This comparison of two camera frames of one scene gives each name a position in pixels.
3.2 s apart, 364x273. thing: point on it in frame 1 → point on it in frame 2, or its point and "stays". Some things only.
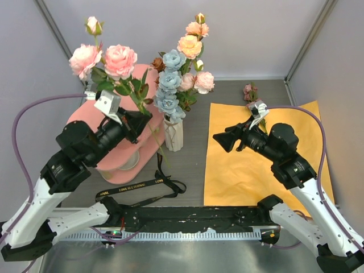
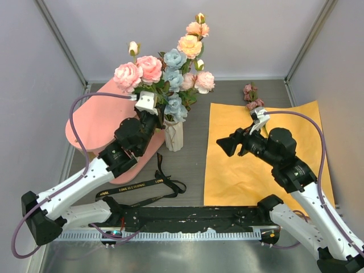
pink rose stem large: x=114 y=70 → x=142 y=74
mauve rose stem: x=251 y=96 stays
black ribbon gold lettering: x=160 y=177 stays
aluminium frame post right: x=328 y=9 stays
